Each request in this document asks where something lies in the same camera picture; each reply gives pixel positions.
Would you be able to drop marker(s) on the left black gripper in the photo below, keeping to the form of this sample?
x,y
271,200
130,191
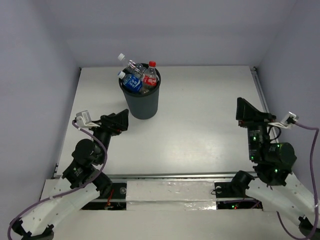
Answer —
x,y
110,124

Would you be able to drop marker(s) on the metal rail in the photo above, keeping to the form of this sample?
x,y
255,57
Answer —
x,y
260,87
174,176

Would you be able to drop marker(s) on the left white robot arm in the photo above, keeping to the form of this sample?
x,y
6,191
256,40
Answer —
x,y
81,182

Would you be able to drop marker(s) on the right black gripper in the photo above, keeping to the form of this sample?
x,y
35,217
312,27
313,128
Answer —
x,y
250,116

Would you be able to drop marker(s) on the blue label water bottle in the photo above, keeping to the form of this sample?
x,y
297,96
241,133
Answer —
x,y
130,82

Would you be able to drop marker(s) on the metal rail right side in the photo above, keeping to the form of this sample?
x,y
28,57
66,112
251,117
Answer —
x,y
260,87

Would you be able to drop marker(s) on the red label clear bottle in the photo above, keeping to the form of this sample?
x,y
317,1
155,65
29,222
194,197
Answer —
x,y
149,78

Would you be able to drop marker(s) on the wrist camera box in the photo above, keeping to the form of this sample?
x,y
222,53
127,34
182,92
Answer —
x,y
287,122
83,120

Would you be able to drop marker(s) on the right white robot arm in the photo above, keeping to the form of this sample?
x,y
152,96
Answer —
x,y
276,183

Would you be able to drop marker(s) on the metal rail front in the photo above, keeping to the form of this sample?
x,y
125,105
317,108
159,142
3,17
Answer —
x,y
174,176

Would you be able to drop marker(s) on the clear unlabelled plastic bottle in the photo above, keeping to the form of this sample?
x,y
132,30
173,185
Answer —
x,y
137,69

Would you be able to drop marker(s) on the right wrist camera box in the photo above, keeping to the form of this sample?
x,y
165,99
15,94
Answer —
x,y
287,122

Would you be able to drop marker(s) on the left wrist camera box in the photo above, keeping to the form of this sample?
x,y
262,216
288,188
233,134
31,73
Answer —
x,y
83,120

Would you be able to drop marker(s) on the black plastic waste bin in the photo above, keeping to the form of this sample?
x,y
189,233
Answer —
x,y
142,106

